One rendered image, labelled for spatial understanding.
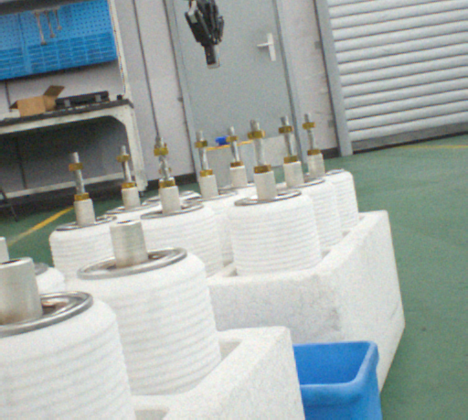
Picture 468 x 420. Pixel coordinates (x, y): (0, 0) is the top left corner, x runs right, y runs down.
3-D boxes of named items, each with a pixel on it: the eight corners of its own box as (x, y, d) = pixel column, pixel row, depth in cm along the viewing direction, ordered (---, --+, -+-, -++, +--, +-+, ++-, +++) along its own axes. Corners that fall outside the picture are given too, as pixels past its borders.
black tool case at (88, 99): (58, 115, 560) (55, 102, 560) (109, 106, 569) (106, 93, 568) (57, 112, 527) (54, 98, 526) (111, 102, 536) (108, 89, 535)
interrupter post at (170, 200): (167, 217, 78) (162, 188, 78) (159, 217, 81) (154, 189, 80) (186, 213, 80) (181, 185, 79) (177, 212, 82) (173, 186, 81)
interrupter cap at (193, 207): (154, 222, 75) (154, 216, 75) (132, 220, 82) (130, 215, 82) (216, 209, 78) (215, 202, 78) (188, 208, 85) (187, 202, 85)
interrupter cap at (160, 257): (55, 288, 45) (53, 277, 45) (115, 262, 52) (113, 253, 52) (156, 278, 42) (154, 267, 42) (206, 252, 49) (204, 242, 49)
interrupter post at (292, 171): (305, 188, 85) (302, 161, 85) (286, 190, 85) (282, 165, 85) (304, 186, 88) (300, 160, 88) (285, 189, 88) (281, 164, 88)
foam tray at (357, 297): (37, 448, 82) (7, 302, 81) (175, 340, 118) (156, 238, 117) (360, 449, 68) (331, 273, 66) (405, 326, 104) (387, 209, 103)
